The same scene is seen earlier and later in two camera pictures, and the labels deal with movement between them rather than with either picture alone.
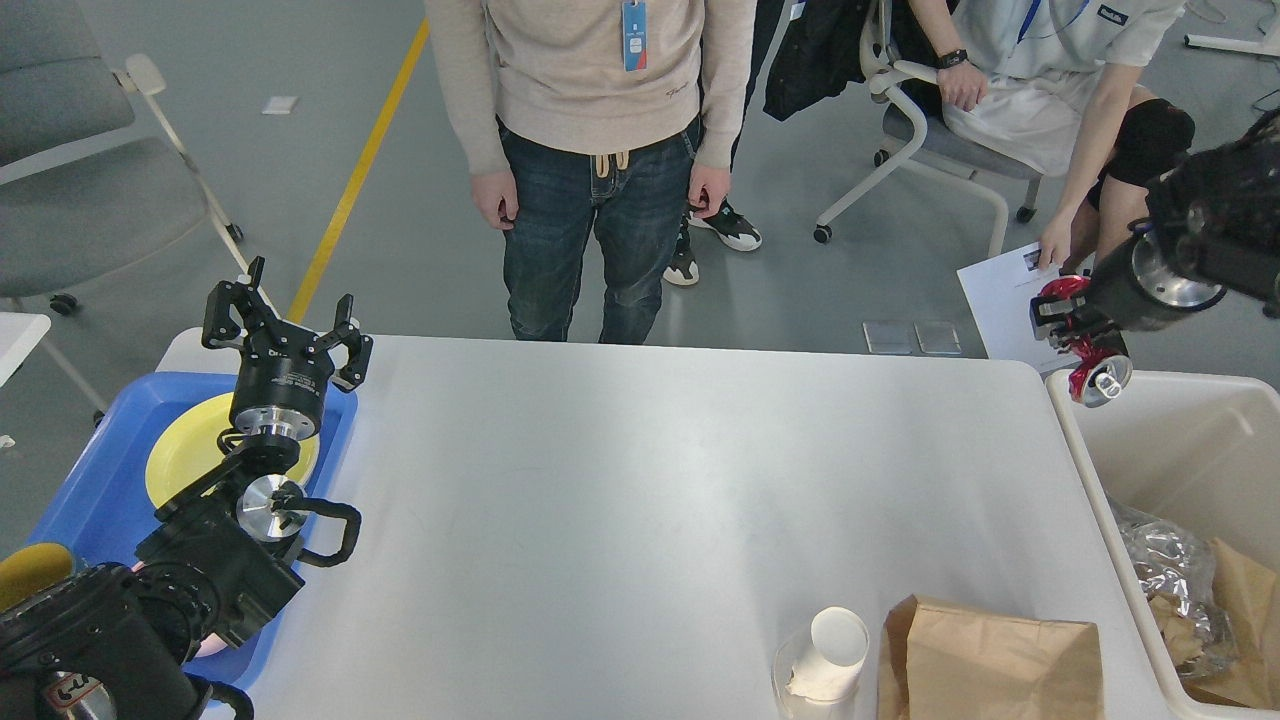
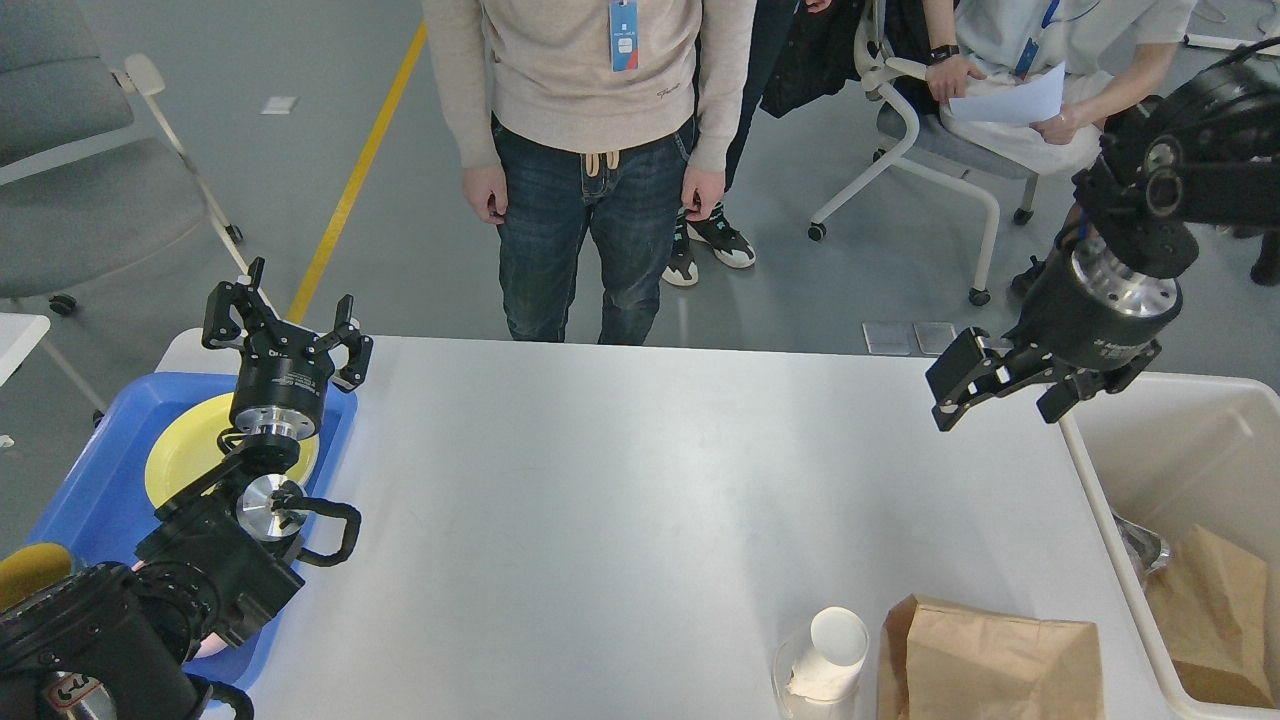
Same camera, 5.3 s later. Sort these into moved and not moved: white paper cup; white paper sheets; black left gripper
Moved: white paper sheets
Not moved: white paper cup; black left gripper
